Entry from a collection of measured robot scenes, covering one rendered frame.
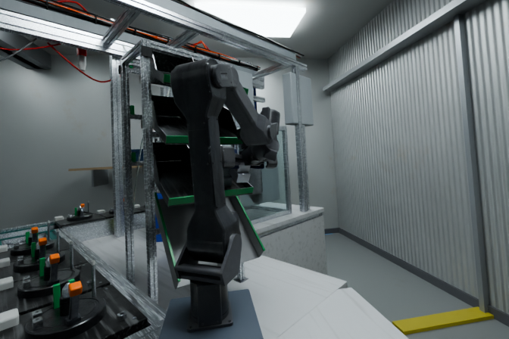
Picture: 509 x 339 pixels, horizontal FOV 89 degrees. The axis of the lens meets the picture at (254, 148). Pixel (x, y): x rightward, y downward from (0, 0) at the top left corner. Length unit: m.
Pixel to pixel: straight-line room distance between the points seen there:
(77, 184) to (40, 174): 0.51
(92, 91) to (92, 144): 0.78
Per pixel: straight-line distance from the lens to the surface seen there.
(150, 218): 0.80
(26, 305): 0.92
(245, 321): 0.46
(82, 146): 4.57
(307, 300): 0.93
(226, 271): 0.41
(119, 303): 0.79
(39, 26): 1.89
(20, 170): 4.94
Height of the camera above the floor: 1.30
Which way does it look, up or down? 3 degrees up
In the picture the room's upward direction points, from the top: 3 degrees counter-clockwise
